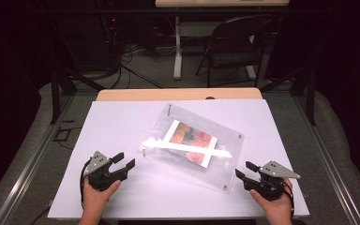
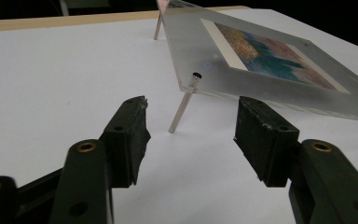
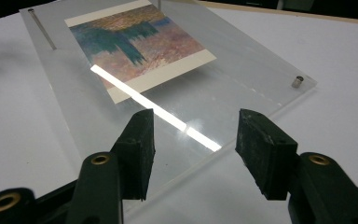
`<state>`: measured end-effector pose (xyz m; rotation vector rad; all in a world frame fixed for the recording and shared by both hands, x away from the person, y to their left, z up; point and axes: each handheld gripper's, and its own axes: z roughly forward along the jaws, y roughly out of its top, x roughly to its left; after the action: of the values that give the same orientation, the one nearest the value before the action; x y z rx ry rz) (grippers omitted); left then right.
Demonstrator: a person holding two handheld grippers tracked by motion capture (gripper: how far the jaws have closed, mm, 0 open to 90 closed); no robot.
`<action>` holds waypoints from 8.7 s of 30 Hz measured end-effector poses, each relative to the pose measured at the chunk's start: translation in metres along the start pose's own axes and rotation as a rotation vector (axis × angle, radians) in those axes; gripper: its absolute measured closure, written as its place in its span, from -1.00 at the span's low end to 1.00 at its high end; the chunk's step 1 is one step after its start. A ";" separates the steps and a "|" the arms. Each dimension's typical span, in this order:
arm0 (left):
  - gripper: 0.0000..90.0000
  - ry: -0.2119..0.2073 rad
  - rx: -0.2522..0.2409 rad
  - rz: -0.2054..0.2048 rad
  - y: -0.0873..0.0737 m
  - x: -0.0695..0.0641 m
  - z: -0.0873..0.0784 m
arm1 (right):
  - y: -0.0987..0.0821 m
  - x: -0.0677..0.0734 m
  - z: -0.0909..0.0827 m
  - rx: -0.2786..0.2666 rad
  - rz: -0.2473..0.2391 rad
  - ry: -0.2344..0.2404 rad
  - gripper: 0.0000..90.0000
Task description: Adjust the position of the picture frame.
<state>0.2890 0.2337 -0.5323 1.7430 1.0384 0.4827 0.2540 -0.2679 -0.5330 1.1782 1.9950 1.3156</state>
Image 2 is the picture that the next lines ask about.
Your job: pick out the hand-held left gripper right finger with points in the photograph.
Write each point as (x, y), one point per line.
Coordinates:
(267, 143)

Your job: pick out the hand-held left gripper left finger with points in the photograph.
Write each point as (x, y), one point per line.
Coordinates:
(121, 146)

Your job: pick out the colourful painting print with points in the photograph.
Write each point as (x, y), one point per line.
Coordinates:
(261, 56)

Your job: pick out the clear acrylic photo frame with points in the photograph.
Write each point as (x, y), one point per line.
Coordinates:
(192, 46)

